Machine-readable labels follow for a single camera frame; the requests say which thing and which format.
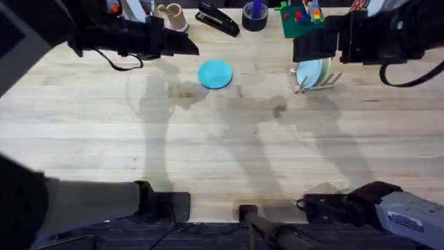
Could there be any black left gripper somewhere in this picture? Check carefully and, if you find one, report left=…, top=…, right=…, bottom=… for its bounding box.
left=67, top=15, right=200, bottom=60

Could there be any small wooden peg rack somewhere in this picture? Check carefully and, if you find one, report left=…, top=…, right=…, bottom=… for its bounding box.
left=289, top=67, right=343, bottom=95

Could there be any pink tape roll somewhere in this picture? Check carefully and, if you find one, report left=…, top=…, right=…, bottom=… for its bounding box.
left=155, top=2, right=190, bottom=33

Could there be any light blue round plate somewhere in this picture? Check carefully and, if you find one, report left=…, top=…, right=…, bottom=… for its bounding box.
left=295, top=58, right=324, bottom=90

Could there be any pale green round plate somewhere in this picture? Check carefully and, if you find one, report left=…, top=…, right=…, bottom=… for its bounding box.
left=319, top=57, right=333, bottom=87

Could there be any green board with toy blocks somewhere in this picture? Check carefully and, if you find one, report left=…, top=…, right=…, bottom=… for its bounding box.
left=273, top=0, right=327, bottom=40

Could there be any turquoise round plate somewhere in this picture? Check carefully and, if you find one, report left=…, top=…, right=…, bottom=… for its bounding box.
left=197, top=59, right=234, bottom=90

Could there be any black stapler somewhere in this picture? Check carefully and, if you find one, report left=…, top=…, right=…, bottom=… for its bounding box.
left=194, top=1, right=241, bottom=38

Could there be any black tape roll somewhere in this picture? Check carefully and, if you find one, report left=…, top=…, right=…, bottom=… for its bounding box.
left=241, top=0, right=270, bottom=33

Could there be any black mounting pole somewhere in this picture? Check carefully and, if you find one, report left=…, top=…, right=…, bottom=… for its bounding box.
left=238, top=204, right=315, bottom=250

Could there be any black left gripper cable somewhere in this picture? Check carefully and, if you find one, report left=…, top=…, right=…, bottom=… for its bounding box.
left=92, top=48, right=145, bottom=73

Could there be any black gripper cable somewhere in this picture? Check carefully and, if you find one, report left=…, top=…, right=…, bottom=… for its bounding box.
left=379, top=59, right=444, bottom=88
left=92, top=48, right=145, bottom=73

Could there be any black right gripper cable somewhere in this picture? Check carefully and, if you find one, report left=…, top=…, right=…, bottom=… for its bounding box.
left=379, top=59, right=444, bottom=88

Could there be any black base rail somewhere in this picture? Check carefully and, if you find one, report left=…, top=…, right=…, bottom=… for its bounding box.
left=33, top=221, right=444, bottom=250

